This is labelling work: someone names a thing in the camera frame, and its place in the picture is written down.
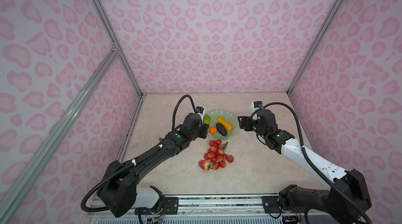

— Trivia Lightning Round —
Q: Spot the small fake orange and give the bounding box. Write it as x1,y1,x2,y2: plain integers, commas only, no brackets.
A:
209,127,217,135

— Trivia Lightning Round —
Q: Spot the yellow orange fake squash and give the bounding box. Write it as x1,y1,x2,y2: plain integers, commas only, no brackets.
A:
217,116,233,132

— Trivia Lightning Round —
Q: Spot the dark fake avocado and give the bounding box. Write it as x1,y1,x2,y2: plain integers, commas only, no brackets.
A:
216,123,228,136

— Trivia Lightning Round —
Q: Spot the red fake strawberry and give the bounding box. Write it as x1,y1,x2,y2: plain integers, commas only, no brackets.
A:
198,160,212,171

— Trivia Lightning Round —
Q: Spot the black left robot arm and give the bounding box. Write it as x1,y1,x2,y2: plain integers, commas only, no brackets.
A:
81,113,209,217

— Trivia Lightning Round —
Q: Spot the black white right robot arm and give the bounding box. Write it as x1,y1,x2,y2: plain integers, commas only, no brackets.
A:
238,109,372,224

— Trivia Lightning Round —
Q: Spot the light green scalloped fruit bowl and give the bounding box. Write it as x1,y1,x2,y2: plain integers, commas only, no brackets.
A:
203,110,239,140

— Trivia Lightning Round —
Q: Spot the red fake grape bunch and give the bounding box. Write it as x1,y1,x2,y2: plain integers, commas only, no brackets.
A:
203,139,234,170

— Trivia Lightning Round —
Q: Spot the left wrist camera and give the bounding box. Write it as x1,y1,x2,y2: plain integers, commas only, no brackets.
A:
196,106,204,115

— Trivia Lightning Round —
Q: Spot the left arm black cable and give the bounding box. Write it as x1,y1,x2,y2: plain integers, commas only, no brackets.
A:
80,94,198,214

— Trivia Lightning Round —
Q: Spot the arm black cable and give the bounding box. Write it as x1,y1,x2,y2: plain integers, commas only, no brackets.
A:
80,94,198,214
250,102,374,224

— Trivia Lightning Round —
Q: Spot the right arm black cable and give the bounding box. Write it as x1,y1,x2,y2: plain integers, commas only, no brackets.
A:
250,102,374,224

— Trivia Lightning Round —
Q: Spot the left floor aluminium rail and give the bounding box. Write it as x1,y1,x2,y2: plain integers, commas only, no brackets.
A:
116,94,147,162

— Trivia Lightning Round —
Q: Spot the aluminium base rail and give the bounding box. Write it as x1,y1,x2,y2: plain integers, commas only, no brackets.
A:
84,194,359,224

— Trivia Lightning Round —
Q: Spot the left rear aluminium post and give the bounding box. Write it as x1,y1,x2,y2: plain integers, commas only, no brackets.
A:
90,0,143,98

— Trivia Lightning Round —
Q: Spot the aluminium post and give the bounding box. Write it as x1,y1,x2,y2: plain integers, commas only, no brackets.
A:
286,0,346,96
90,0,143,98

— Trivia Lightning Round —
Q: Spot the diagonal aluminium frame bar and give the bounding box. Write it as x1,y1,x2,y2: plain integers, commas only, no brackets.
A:
1,48,119,224

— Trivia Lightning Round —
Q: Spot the right rear aluminium post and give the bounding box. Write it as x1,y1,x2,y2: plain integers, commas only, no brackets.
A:
286,0,346,96

